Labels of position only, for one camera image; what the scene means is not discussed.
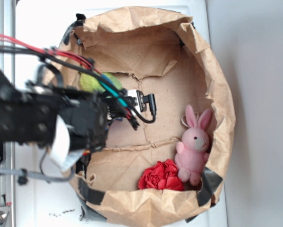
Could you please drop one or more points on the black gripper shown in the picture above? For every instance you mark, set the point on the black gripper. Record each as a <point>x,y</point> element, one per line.
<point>81,121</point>

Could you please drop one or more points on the green plush animal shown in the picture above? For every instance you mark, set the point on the green plush animal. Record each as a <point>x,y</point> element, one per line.
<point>90,84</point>

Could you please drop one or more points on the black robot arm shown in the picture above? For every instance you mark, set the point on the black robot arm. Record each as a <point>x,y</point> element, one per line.
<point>34,116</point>

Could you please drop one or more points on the red crumpled paper ball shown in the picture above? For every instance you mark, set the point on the red crumpled paper ball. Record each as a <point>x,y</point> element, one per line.
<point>161,176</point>

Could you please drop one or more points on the pink plush bunny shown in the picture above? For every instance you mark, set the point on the pink plush bunny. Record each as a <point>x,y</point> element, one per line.
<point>192,154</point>

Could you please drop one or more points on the aluminium extrusion rail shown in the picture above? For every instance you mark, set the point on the aluminium extrusion rail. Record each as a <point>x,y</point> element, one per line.
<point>7,151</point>

